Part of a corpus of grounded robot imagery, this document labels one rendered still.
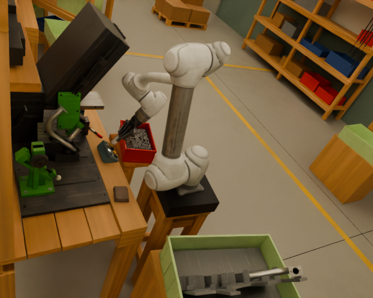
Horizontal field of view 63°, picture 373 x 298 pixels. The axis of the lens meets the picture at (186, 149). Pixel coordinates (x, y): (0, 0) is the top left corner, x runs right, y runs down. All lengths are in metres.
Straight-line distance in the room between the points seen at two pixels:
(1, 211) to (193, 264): 0.92
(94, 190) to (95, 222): 0.20
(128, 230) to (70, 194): 0.36
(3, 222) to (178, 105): 0.83
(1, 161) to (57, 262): 1.53
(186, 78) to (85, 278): 1.67
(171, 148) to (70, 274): 1.34
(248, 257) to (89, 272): 1.20
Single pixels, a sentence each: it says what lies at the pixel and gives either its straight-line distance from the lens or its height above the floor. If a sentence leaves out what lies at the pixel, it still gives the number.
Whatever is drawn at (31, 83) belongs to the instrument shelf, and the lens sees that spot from 1.27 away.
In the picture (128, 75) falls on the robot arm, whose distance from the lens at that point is 1.85.
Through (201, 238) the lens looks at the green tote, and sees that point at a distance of 1.65.
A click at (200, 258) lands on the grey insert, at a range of 1.70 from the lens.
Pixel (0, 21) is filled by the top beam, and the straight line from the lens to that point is 0.85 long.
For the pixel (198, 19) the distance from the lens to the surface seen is 8.17.
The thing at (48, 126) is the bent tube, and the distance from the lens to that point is 1.76.
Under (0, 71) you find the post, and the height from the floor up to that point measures 1.75.
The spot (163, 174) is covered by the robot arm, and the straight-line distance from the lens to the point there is 1.54.
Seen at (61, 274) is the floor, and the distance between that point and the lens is 2.48.
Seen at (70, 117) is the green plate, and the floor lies 1.13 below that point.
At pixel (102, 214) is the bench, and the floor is 0.88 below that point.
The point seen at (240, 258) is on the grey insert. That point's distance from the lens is 1.81.
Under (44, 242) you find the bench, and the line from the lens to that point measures 1.56.
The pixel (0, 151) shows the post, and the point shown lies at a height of 1.48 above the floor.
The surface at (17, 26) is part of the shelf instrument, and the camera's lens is 1.51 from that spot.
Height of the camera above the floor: 2.19
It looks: 36 degrees down
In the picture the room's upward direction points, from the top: 23 degrees clockwise
